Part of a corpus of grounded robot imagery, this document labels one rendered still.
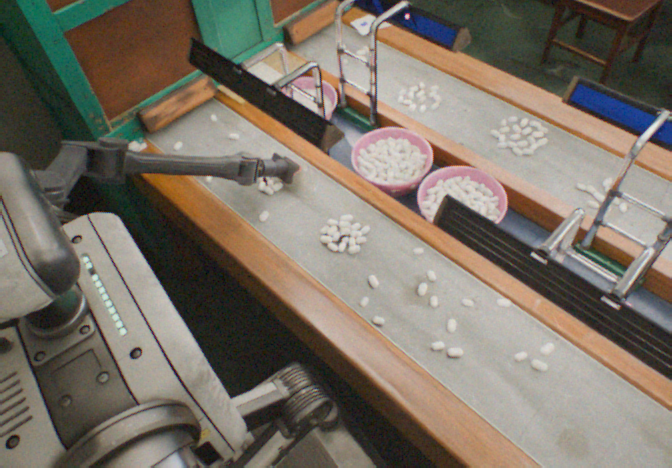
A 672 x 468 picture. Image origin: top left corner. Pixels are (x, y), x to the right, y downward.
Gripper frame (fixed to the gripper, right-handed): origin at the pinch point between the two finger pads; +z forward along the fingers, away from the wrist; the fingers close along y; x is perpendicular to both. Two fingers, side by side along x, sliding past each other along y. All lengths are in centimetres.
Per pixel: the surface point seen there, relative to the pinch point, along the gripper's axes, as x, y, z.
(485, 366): 11, -83, -11
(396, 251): 3.6, -44.3, -1.4
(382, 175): -9.1, -21.6, 14.0
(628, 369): -4, -108, 4
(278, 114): -19.1, -5.0, -25.4
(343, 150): -7.0, 1.1, 22.0
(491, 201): -18, -54, 25
